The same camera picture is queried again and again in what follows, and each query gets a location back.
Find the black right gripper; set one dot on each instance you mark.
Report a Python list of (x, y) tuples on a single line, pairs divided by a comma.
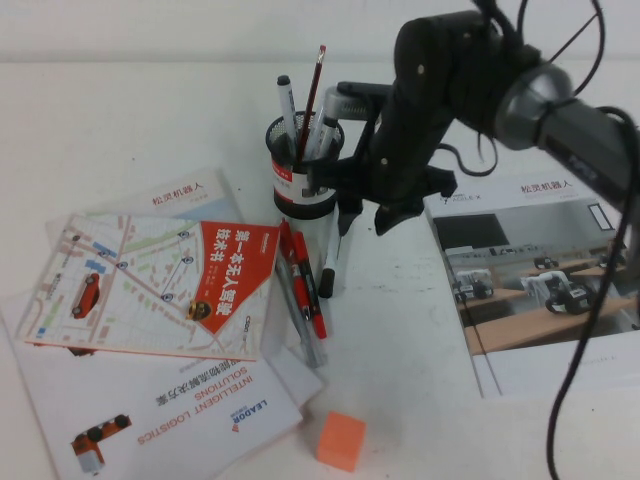
[(400, 170)]

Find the white marker with black cap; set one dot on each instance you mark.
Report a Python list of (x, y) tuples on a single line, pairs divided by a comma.
[(286, 102), (332, 250), (327, 137)]

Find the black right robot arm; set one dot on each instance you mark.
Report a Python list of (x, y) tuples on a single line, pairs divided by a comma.
[(450, 60)]

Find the black mesh pen holder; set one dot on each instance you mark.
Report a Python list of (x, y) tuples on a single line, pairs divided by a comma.
[(287, 200)]

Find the red pen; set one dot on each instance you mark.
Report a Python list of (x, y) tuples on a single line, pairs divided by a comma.
[(285, 240)]

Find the translucent white pen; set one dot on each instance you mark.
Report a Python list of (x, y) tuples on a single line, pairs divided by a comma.
[(318, 120)]

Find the grey pen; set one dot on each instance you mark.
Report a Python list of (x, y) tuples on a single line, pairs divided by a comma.
[(300, 330)]

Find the red and black marker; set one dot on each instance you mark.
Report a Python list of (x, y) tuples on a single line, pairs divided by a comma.
[(299, 250)]

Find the dark red pencil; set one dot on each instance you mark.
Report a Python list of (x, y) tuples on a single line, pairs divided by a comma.
[(314, 90)]

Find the white brochure with red title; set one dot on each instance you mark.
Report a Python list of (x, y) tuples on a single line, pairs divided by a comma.
[(185, 195)]

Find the AgileX classroom photo brochure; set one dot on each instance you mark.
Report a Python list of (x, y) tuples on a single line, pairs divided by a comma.
[(525, 325)]

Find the orange cube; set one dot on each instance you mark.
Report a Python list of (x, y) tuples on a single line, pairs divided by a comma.
[(340, 440)]

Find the street map cover book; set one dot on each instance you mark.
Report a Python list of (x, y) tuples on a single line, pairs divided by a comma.
[(140, 280)]

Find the white Leador logistics brochure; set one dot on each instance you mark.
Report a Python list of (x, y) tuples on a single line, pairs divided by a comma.
[(200, 400)]

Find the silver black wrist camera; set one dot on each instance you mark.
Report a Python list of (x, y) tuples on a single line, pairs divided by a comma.
[(350, 102)]

